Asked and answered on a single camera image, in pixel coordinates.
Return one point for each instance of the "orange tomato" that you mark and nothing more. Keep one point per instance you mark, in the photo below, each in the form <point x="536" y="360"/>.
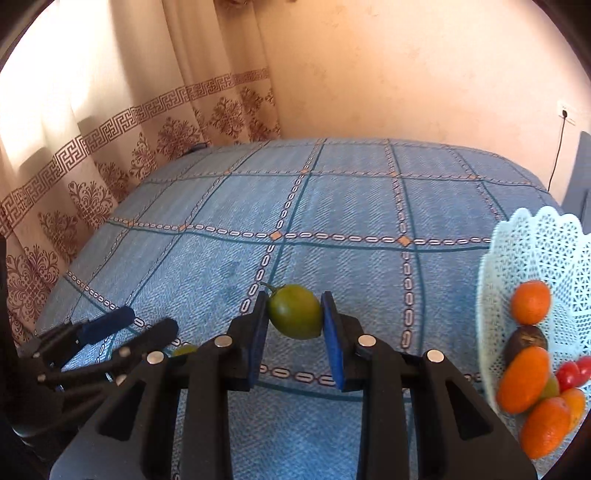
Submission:
<point x="545" y="427"/>
<point x="576" y="404"/>
<point x="524" y="381"/>

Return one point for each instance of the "round orange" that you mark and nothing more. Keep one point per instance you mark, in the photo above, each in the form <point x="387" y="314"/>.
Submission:
<point x="531" y="302"/>

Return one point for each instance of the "green tomato with stem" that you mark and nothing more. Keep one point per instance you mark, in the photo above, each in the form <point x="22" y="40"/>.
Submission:
<point x="295" y="311"/>

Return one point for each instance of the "light blue lattice plastic basket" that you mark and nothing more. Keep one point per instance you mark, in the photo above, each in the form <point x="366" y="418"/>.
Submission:
<point x="535" y="249"/>

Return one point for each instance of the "dark brown avocado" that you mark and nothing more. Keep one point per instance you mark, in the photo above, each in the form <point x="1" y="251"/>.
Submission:
<point x="524" y="340"/>

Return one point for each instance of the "white wall socket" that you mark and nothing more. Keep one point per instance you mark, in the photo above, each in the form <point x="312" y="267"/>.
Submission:
<point x="567" y="113"/>

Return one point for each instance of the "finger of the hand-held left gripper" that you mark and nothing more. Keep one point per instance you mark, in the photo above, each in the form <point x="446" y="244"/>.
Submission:
<point x="108" y="321"/>
<point x="152" y="337"/>

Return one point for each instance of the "beige patterned curtain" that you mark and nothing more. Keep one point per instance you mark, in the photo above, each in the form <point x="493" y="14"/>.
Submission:
<point x="92" y="138"/>

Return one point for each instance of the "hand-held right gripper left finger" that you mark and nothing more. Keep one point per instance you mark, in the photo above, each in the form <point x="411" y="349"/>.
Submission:
<point x="257" y="341"/>

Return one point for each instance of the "blue checked bedspread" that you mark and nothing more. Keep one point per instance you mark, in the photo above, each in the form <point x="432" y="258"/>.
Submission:
<point x="332" y="207"/>

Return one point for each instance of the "grey-blue headboard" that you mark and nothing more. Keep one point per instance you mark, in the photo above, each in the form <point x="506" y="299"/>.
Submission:
<point x="579" y="170"/>

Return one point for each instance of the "red tomato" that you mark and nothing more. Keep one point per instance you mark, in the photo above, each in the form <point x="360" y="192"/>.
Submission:
<point x="585" y="365"/>
<point x="568" y="374"/>

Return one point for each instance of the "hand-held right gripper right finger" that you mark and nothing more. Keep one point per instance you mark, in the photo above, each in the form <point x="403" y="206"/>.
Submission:
<point x="333" y="341"/>

